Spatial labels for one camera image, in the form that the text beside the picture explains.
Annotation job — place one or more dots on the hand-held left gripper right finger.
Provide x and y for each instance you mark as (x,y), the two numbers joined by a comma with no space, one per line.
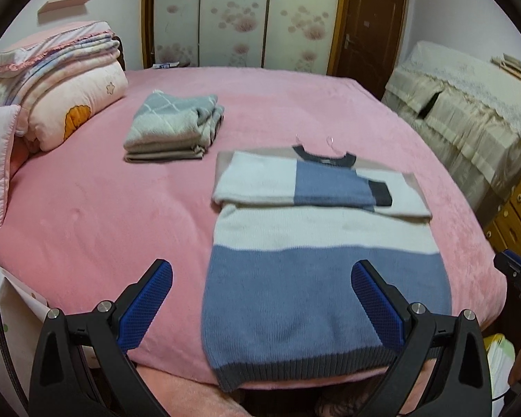
(375,308)

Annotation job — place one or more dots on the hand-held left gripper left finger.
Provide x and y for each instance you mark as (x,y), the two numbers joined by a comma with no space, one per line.
(145,308)

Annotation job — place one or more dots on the colour block knit sweater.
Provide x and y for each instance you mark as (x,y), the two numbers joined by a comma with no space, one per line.
(308,278)

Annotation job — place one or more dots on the yellow wooden drawer cabinet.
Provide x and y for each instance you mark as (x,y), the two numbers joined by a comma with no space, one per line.
(514,221)

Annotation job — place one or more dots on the pale yellow green bundle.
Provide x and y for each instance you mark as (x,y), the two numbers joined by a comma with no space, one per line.
(499,356)

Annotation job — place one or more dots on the pink bed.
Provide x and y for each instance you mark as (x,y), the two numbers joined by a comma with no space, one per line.
(91,208)

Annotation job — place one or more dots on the white box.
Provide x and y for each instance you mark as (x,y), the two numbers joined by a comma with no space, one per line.
(19,308)

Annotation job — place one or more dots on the cream lace covered furniture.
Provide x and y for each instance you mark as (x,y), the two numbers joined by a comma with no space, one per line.
(460,108)

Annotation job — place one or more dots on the folded grey checked sweater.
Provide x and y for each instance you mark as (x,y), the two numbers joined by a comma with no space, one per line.
(169,117)

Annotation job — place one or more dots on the dark nightstand with papers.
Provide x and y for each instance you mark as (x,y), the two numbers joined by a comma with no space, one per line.
(167,65)

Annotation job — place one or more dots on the dark wooden headboard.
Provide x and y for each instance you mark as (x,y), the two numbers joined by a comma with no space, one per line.
(120,52)

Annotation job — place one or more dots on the folded striped pink quilt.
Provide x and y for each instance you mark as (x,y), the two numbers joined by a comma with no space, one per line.
(69,52)

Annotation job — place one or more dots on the brown wooden door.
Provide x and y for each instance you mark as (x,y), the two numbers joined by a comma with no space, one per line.
(369,30)

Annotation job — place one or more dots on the white pillow with pink ruffle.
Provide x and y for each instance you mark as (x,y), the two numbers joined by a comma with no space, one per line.
(8,58)

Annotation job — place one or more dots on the floral sliding door wardrobe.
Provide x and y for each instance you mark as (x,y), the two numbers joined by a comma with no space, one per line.
(234,17)

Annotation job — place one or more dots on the pink wall shelf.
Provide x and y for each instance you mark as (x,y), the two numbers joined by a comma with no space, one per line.
(65,3)

